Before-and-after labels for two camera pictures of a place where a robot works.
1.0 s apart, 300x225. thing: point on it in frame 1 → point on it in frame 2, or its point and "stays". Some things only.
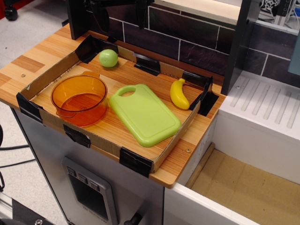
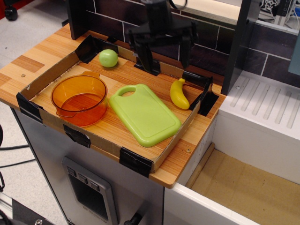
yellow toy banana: x=177 y=95 stays
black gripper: x=99 y=10 → x=161 y=27
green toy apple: x=108 y=58 stays
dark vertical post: x=246 y=14 stays
